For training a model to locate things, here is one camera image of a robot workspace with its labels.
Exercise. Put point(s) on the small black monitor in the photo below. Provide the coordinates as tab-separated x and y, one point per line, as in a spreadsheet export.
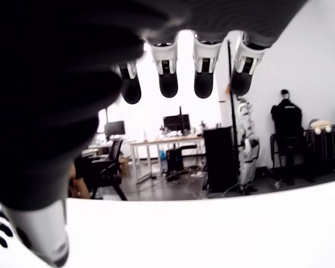
114	129

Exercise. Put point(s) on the stacked black hard cases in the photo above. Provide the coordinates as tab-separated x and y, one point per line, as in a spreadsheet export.
324	150

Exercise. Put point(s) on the blue bag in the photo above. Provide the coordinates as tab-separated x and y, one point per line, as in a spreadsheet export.
162	155

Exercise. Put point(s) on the beige plush toy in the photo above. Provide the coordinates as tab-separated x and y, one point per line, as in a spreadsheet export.
319	125

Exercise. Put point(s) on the wide black monitor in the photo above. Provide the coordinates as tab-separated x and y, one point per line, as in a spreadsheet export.
176	123

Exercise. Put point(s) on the black office chair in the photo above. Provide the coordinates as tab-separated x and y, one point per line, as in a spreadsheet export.
109	167

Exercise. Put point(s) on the black cabinet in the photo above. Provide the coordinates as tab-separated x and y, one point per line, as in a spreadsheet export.
220	159

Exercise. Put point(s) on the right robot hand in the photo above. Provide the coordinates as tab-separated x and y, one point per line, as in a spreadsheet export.
58	83

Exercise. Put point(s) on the wooden top desk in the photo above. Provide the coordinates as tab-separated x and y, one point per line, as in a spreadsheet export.
167	140

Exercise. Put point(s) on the mannequin in black jacket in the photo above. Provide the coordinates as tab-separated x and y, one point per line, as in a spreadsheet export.
286	117

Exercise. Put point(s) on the black computer tower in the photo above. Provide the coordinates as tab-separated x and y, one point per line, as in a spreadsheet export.
174	160

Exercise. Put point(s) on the brown cardboard box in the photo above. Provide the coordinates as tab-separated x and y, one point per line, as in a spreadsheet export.
125	166

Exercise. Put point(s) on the black vertical pole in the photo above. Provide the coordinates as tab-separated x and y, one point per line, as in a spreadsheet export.
229	56

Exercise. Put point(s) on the silver humanoid robot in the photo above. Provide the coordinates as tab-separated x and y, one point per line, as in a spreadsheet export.
247	167

